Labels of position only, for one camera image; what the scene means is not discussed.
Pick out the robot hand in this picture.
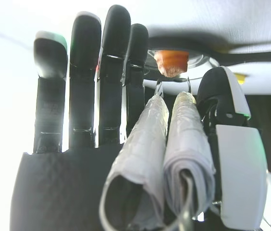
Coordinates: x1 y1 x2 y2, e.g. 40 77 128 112
9 4 268 231

